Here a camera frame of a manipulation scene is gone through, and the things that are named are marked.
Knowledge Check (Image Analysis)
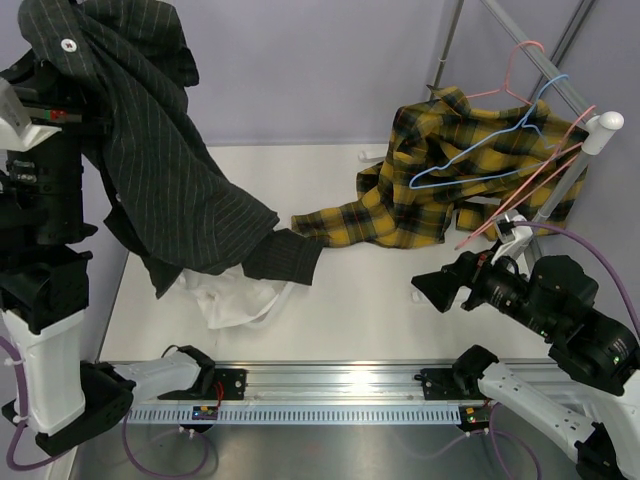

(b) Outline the yellow plaid shirt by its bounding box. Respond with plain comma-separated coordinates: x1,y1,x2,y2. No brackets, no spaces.
291,86,587,249

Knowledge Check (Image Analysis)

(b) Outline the white slotted cable duct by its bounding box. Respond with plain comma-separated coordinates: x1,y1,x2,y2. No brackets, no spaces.
129,405,462,425

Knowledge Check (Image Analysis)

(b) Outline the grey clothes rack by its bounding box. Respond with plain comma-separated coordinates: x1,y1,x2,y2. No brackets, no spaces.
434,1,624,268

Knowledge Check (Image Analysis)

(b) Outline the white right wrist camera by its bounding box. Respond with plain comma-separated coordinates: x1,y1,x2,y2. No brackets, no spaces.
493,211,534,262

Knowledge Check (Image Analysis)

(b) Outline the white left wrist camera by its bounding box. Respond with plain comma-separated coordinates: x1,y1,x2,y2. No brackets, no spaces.
0,79,62,152

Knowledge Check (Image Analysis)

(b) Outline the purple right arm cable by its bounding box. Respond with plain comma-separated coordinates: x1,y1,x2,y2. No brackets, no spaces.
399,221,640,480

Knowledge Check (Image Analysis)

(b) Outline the white plastic basket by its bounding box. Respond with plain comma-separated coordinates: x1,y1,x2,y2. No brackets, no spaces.
184,272,296,330

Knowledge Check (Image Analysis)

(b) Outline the pink wire hanger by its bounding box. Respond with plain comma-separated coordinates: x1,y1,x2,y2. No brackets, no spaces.
453,104,599,251
464,40,545,106

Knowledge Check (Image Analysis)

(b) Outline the white shirt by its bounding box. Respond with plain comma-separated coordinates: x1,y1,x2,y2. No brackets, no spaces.
187,267,284,330

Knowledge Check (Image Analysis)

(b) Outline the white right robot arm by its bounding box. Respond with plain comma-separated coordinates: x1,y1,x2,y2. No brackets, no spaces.
411,251,639,479

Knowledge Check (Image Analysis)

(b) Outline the dark green striped shirt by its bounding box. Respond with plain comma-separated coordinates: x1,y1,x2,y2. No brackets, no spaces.
18,1,322,295

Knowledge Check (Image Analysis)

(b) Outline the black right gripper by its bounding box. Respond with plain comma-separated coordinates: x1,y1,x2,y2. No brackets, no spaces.
411,237,558,337

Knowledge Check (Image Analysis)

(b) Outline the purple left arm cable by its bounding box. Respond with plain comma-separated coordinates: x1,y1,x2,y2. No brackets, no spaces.
0,334,211,475

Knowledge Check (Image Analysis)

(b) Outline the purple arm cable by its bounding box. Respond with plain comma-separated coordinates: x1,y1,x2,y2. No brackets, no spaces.
399,221,640,480
0,334,211,475

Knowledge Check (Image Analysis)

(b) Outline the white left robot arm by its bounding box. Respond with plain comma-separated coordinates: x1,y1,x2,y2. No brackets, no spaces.
1,53,216,457

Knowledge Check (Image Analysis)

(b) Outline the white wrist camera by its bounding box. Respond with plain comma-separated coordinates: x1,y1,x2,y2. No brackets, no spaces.
0,79,62,152
493,211,534,262

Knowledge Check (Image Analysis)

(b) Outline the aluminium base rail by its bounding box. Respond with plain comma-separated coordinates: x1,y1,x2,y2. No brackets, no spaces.
99,362,609,404

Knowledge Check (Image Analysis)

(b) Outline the blue wire hanger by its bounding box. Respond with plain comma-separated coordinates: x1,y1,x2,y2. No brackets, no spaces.
409,74,569,191

